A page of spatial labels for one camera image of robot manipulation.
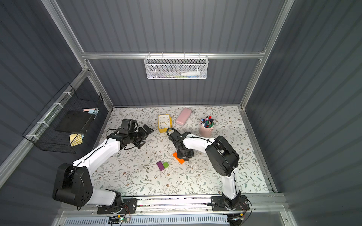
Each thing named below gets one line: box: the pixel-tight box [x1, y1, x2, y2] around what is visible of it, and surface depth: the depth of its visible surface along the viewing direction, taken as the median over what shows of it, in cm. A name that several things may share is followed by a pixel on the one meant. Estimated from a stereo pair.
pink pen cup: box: [199, 119, 214, 138], surface depth 96 cm
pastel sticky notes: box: [82, 108, 99, 115], surface depth 84 cm
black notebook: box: [55, 110, 96, 134], surface depth 75 cm
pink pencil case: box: [175, 107, 192, 126], surface depth 112 cm
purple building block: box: [156, 160, 165, 172], surface depth 89 cm
